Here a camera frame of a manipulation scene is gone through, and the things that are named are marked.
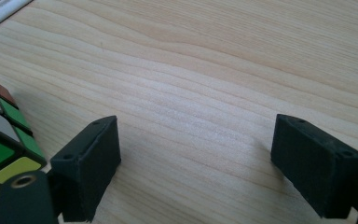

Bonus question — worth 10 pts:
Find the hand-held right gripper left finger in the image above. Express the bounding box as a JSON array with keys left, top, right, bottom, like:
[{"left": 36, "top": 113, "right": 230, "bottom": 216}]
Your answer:
[{"left": 49, "top": 115, "right": 122, "bottom": 223}]

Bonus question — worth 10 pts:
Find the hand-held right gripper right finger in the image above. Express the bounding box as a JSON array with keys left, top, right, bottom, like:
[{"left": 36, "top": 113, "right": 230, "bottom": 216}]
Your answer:
[{"left": 270, "top": 113, "right": 358, "bottom": 219}]

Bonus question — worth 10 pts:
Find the multicoloured puzzle cube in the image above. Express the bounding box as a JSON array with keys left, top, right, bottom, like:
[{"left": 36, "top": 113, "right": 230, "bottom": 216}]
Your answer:
[{"left": 0, "top": 72, "right": 48, "bottom": 209}]

